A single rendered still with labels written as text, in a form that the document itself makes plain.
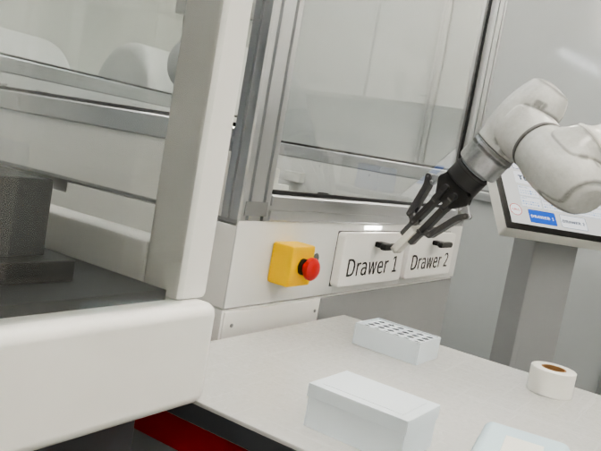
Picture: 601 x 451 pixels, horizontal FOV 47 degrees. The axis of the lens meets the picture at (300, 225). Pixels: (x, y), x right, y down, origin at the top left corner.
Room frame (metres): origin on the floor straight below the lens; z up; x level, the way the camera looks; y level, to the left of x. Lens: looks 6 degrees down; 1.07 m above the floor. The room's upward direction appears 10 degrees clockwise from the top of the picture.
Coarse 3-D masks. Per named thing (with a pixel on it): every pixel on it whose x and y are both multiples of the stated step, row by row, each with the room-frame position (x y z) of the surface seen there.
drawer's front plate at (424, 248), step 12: (420, 240) 1.68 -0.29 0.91; (432, 240) 1.74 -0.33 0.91; (444, 240) 1.81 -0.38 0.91; (408, 252) 1.63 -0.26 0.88; (420, 252) 1.69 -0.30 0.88; (432, 252) 1.75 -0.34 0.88; (444, 252) 1.83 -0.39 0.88; (408, 264) 1.64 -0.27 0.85; (420, 264) 1.70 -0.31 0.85; (432, 264) 1.77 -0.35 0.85; (444, 264) 1.84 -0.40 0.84; (408, 276) 1.65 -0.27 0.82; (420, 276) 1.71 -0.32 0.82
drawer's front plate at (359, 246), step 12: (348, 240) 1.37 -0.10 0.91; (360, 240) 1.42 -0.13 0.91; (372, 240) 1.46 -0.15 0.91; (384, 240) 1.51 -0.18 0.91; (396, 240) 1.56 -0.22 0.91; (336, 252) 1.37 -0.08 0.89; (348, 252) 1.38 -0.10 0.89; (360, 252) 1.43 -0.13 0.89; (372, 252) 1.47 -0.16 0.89; (384, 252) 1.52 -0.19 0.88; (336, 264) 1.37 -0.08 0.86; (384, 264) 1.53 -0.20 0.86; (396, 264) 1.58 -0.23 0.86; (336, 276) 1.37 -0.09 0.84; (360, 276) 1.44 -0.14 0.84; (372, 276) 1.49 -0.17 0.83; (384, 276) 1.54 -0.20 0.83; (396, 276) 1.59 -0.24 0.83
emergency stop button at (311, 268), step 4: (308, 260) 1.17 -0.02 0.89; (312, 260) 1.17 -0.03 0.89; (316, 260) 1.18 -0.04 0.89; (304, 264) 1.17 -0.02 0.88; (308, 264) 1.17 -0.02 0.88; (312, 264) 1.17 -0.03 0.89; (316, 264) 1.18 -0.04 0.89; (304, 268) 1.17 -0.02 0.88; (308, 268) 1.16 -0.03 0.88; (312, 268) 1.17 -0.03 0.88; (316, 268) 1.18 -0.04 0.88; (304, 272) 1.17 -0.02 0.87; (308, 272) 1.17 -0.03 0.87; (312, 272) 1.17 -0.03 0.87; (316, 272) 1.18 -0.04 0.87; (304, 276) 1.17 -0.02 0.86; (308, 276) 1.17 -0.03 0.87; (312, 276) 1.17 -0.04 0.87; (316, 276) 1.18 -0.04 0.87
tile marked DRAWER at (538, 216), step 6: (528, 210) 2.08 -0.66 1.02; (534, 210) 2.09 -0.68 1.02; (534, 216) 2.08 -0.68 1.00; (540, 216) 2.09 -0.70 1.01; (546, 216) 2.09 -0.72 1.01; (552, 216) 2.10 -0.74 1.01; (534, 222) 2.06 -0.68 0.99; (540, 222) 2.07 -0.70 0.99; (546, 222) 2.08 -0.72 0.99; (552, 222) 2.09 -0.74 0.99
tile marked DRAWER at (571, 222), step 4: (560, 216) 2.11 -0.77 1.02; (564, 216) 2.12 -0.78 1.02; (568, 216) 2.13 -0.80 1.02; (564, 220) 2.11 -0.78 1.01; (568, 220) 2.11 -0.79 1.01; (572, 220) 2.12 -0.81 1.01; (576, 220) 2.13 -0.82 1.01; (580, 220) 2.13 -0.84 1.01; (584, 220) 2.14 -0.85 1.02; (564, 224) 2.10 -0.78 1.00; (568, 224) 2.10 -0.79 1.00; (572, 224) 2.11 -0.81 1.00; (576, 224) 2.12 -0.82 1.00; (580, 224) 2.12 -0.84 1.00; (584, 224) 2.13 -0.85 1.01; (572, 228) 2.10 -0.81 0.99; (576, 228) 2.10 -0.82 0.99; (580, 228) 2.11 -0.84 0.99; (584, 228) 2.12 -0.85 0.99
